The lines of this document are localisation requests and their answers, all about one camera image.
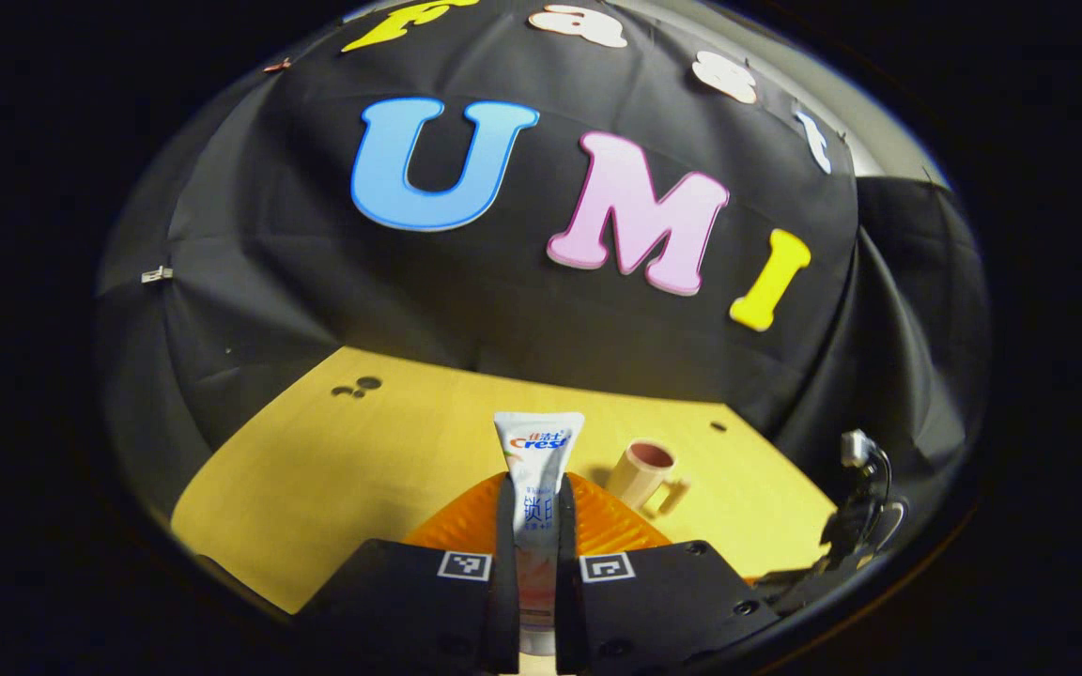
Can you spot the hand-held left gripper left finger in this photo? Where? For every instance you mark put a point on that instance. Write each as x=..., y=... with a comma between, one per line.
x=409, y=610

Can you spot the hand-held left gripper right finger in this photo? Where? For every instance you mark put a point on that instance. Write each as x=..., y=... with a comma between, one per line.
x=663, y=606

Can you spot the beige cup with brown inside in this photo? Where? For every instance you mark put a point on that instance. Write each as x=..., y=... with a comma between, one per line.
x=640, y=474

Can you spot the white toothpaste tube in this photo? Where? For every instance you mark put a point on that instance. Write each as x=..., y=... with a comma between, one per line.
x=537, y=469

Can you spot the wooden desktop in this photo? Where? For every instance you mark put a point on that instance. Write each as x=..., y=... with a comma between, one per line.
x=363, y=469

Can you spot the black backdrop cloth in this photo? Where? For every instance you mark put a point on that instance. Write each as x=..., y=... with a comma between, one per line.
x=503, y=310

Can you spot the silver cloth clip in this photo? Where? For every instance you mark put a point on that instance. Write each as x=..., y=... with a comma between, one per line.
x=157, y=274

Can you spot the pink cloth clip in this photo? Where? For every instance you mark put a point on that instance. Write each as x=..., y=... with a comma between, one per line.
x=276, y=66

